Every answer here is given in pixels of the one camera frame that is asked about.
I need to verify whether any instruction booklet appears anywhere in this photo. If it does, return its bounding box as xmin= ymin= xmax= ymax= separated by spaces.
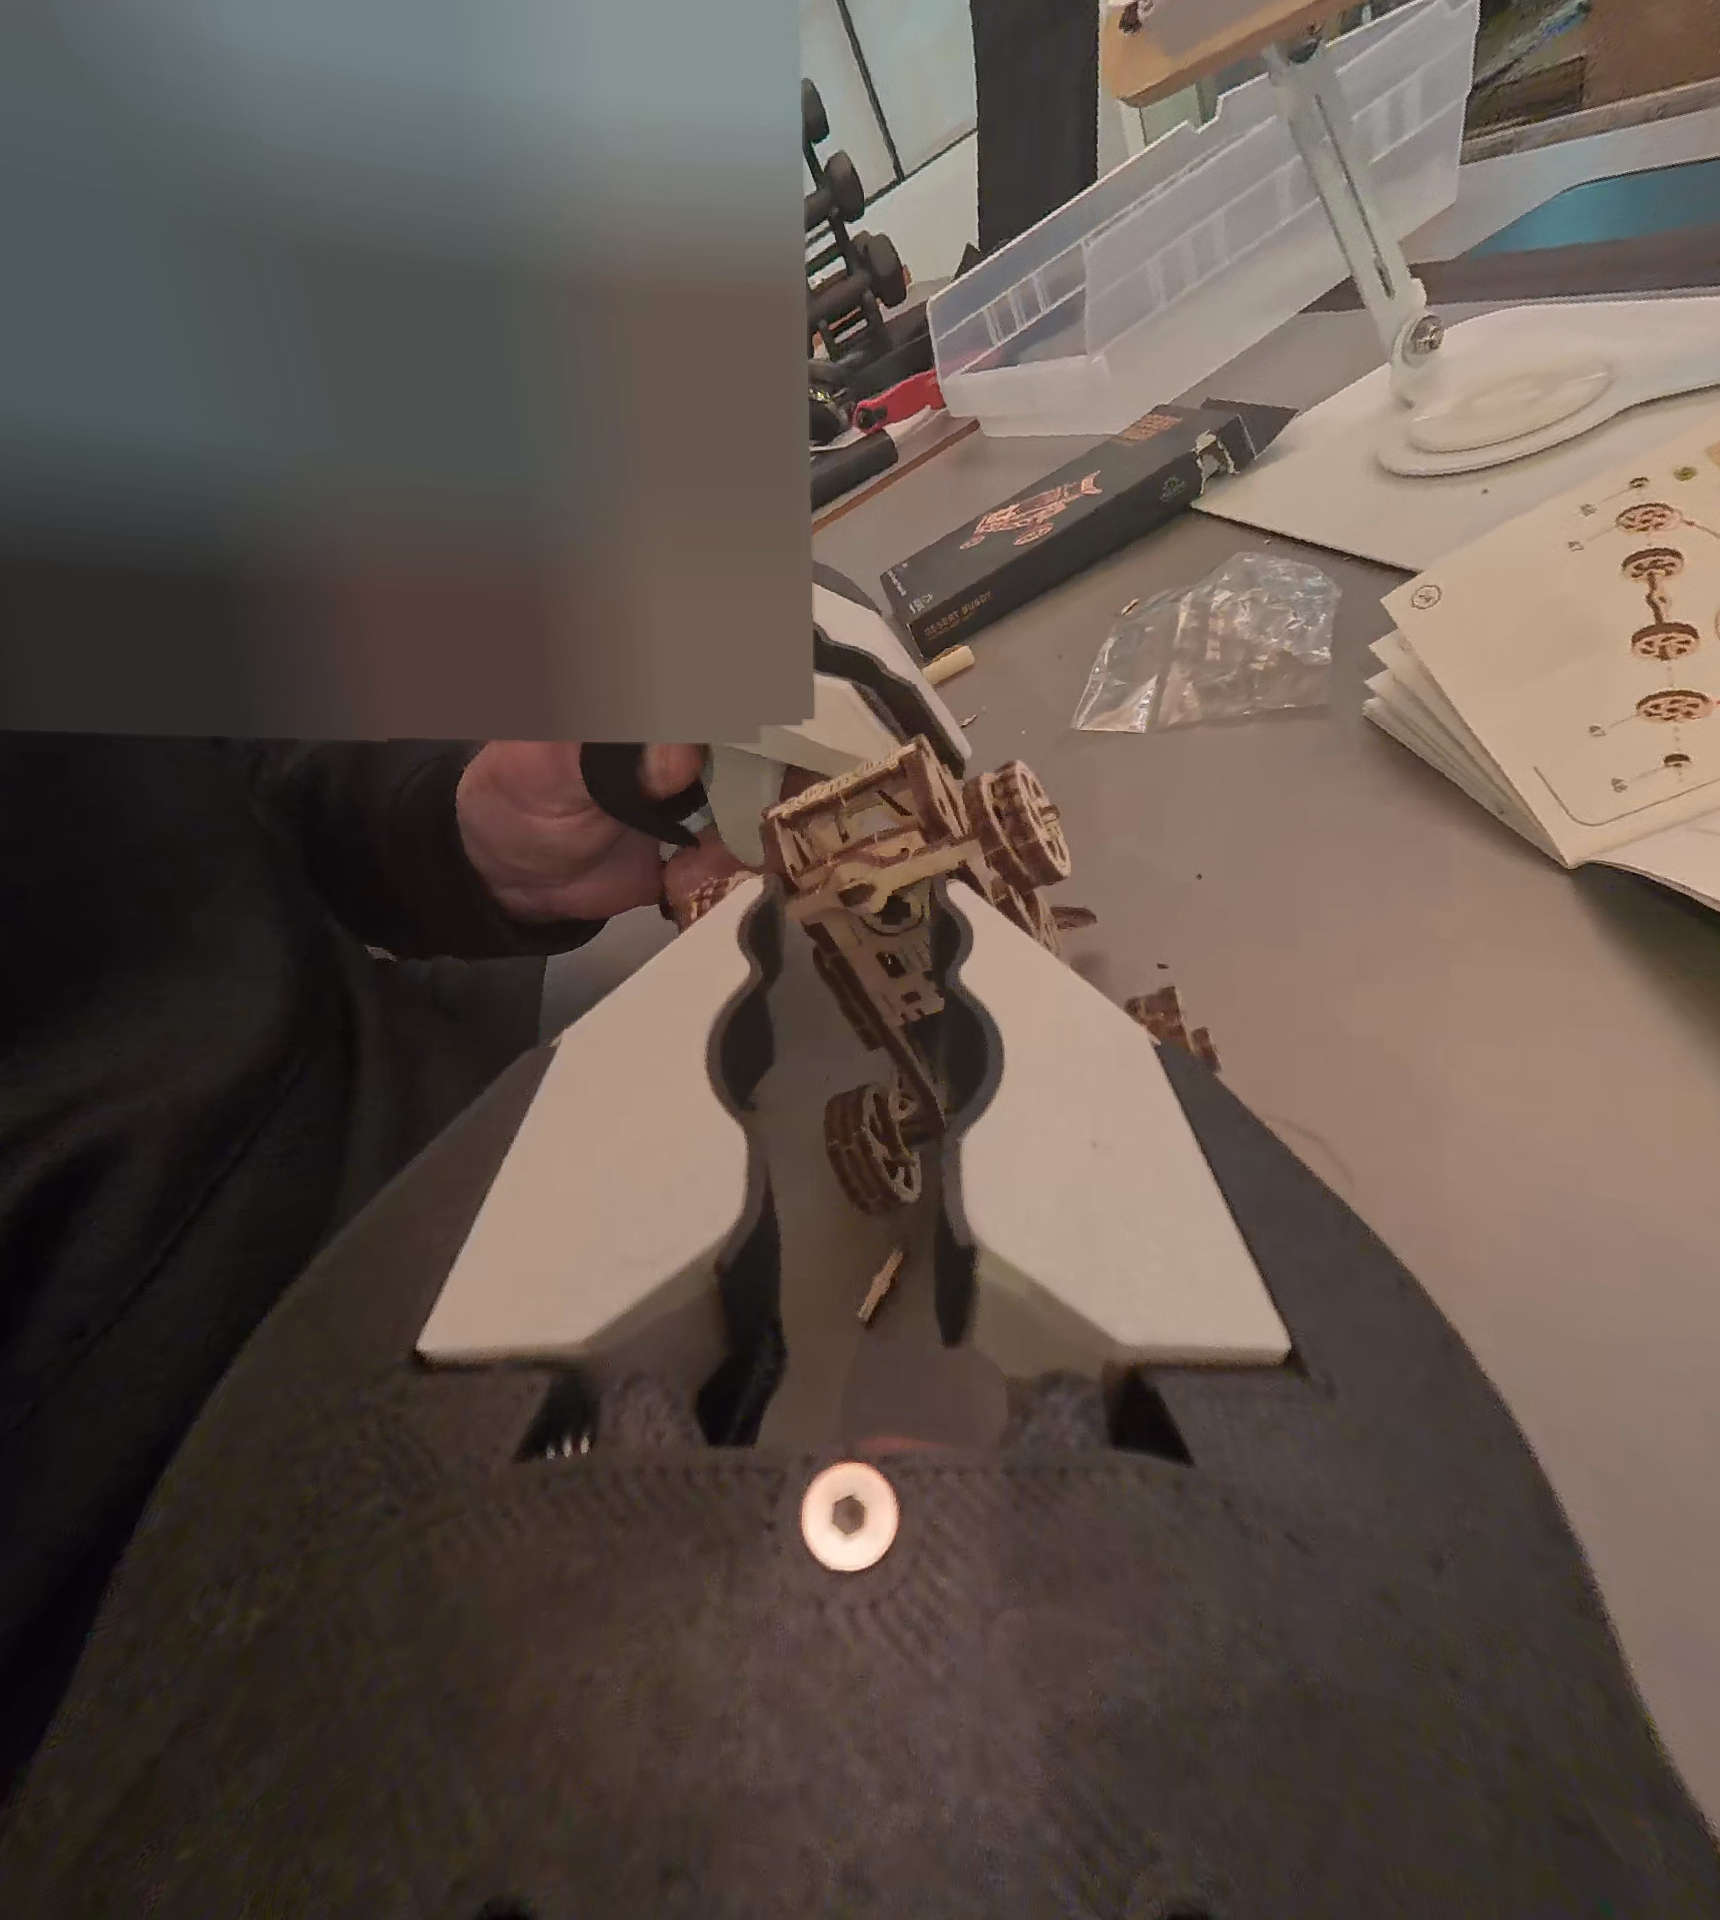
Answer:
xmin=1362 ymin=404 xmax=1720 ymax=966

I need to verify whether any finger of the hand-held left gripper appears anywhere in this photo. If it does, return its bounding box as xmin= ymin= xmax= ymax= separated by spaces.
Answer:
xmin=813 ymin=583 xmax=978 ymax=763
xmin=758 ymin=671 xmax=939 ymax=773

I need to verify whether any wooden buggy model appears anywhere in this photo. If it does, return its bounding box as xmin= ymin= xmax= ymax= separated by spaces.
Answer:
xmin=656 ymin=741 xmax=1223 ymax=1218

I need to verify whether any person's left hand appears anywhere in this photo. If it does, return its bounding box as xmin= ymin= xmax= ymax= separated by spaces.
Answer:
xmin=454 ymin=741 xmax=746 ymax=923

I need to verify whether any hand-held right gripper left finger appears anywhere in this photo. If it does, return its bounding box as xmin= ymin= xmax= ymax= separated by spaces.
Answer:
xmin=415 ymin=873 xmax=791 ymax=1374

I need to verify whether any clear plastic bag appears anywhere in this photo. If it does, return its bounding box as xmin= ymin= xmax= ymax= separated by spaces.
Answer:
xmin=1070 ymin=549 xmax=1347 ymax=737

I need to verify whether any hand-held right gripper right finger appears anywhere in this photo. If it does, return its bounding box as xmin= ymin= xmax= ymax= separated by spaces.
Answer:
xmin=932 ymin=875 xmax=1300 ymax=1377

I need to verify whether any black model box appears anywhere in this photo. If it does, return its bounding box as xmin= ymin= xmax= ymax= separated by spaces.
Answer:
xmin=879 ymin=396 xmax=1260 ymax=670

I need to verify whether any clear plastic organiser box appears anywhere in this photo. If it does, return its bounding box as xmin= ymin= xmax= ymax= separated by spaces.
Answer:
xmin=924 ymin=0 xmax=1480 ymax=440

